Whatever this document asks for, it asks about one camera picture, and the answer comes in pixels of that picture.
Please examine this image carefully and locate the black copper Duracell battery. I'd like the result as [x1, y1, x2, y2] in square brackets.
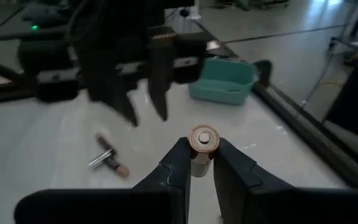
[94, 132, 130, 179]

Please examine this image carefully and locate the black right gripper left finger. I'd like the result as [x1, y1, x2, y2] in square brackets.
[13, 137, 192, 224]

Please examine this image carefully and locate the copper-top battery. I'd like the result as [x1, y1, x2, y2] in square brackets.
[187, 124, 221, 179]

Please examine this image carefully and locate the black aluminium table frame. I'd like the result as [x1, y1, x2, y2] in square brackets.
[0, 30, 358, 189]

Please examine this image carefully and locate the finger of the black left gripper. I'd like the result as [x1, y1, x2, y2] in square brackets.
[148, 35, 177, 121]
[81, 45, 139, 128]

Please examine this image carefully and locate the teal plastic bin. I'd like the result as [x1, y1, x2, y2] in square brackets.
[188, 57, 257, 106]

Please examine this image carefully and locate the yellow floor cable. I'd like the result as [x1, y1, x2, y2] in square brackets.
[301, 80, 345, 105]

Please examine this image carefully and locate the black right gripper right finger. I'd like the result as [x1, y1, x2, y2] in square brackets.
[212, 138, 358, 224]

